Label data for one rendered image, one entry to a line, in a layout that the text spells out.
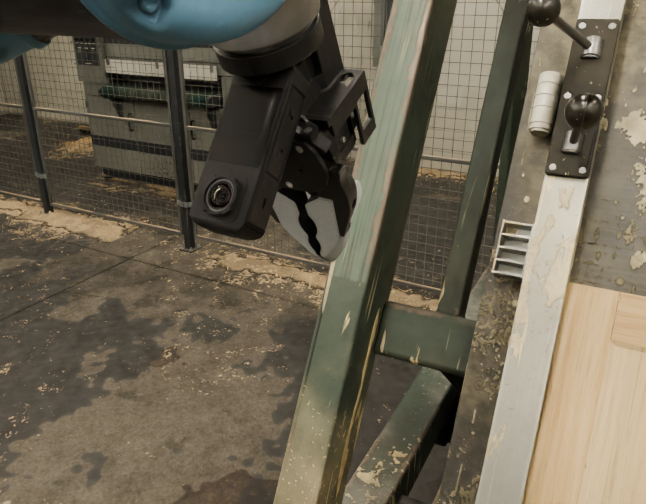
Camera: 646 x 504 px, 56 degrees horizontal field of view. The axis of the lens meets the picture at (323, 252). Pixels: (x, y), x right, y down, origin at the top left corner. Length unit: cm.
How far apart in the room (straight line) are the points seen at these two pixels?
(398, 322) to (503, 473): 25
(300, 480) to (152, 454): 163
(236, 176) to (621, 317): 53
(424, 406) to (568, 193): 64
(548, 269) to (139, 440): 198
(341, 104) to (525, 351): 43
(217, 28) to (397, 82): 71
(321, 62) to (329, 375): 48
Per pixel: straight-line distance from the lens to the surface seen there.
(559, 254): 77
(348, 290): 81
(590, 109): 68
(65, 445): 258
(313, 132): 41
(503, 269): 81
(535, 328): 77
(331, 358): 81
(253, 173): 37
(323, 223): 47
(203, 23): 17
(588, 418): 79
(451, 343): 86
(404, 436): 121
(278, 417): 252
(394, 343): 87
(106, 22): 18
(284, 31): 38
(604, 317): 79
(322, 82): 45
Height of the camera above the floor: 156
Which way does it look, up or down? 23 degrees down
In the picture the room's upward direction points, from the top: straight up
